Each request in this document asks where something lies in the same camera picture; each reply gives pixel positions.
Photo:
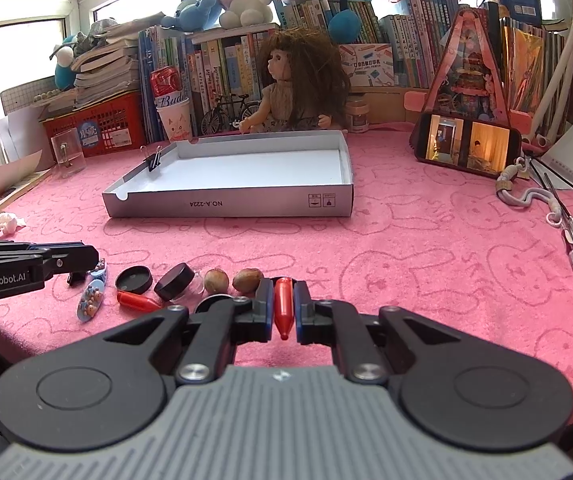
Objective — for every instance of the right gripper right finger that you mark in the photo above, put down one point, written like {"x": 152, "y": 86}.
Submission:
{"x": 458, "y": 388}

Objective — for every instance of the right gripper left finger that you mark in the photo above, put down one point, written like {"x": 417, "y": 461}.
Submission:
{"x": 108, "y": 387}

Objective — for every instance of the red crayon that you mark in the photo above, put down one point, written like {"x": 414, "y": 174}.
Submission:
{"x": 283, "y": 306}
{"x": 136, "y": 302}

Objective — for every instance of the black round lid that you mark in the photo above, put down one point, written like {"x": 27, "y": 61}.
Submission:
{"x": 135, "y": 279}

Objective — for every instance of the black round jar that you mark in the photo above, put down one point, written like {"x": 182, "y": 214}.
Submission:
{"x": 180, "y": 281}

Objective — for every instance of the brown walnut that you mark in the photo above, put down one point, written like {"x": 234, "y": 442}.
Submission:
{"x": 247, "y": 280}
{"x": 216, "y": 281}

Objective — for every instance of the crumpled white tissue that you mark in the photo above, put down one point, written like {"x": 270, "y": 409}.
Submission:
{"x": 10, "y": 224}

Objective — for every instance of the clear acrylic block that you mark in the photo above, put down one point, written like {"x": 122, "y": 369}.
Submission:
{"x": 68, "y": 152}

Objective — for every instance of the red plastic crate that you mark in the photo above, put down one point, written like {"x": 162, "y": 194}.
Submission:
{"x": 111, "y": 126}

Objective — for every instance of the black binder clip on tray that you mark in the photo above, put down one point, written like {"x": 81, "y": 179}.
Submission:
{"x": 151, "y": 156}

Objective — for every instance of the pink bunny table cloth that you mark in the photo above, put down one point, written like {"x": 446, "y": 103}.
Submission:
{"x": 431, "y": 240}

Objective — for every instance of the blue white plush on books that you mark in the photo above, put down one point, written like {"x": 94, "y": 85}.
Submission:
{"x": 64, "y": 76}

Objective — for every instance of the stack of books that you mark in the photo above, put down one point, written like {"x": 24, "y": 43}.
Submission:
{"x": 108, "y": 62}

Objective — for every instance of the white paper cup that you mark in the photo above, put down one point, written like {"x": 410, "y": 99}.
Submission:
{"x": 174, "y": 112}

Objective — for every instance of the smartphone playing video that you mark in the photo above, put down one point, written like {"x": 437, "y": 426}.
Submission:
{"x": 466, "y": 145}

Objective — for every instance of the red beer can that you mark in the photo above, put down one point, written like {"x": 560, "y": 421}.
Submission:
{"x": 164, "y": 81}

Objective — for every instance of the white cardboard box tray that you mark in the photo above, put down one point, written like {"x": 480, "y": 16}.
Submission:
{"x": 298, "y": 174}

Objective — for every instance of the miniature black bicycle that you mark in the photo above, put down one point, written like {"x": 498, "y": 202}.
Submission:
{"x": 227, "y": 114}

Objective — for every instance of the small lidded jar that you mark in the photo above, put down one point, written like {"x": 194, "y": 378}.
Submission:
{"x": 357, "y": 113}

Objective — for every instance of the pink triangular dollhouse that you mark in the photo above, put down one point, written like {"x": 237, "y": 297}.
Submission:
{"x": 467, "y": 82}

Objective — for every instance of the small blue bear plush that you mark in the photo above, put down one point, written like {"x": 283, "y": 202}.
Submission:
{"x": 194, "y": 15}

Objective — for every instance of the brown haired doll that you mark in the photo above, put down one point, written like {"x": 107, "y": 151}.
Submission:
{"x": 305, "y": 86}

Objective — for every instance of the white illustrated box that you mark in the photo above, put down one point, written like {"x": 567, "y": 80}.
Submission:
{"x": 368, "y": 65}

